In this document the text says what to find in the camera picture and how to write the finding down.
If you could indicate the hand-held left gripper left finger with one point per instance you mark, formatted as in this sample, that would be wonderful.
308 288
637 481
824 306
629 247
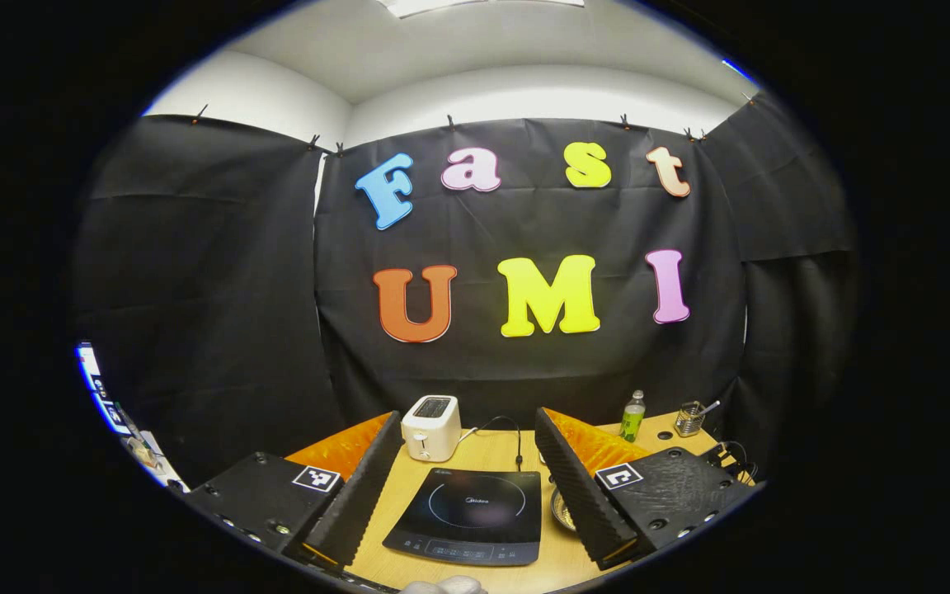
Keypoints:
359 495

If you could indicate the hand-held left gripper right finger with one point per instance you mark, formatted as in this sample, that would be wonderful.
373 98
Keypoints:
574 487

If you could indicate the black induction cooktop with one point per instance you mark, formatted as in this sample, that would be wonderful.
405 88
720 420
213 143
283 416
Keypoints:
467 528

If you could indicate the green label drink bottle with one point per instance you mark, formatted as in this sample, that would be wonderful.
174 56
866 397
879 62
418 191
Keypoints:
632 421

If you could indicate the white toaster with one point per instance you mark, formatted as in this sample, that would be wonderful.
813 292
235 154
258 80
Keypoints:
434 437

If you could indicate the metal spoon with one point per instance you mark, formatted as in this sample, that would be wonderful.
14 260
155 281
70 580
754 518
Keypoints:
710 407

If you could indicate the bright background screen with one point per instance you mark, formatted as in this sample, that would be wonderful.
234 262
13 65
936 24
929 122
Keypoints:
91 375

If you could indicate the ceiling light panel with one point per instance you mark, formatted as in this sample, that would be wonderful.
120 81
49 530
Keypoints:
736 69
475 5

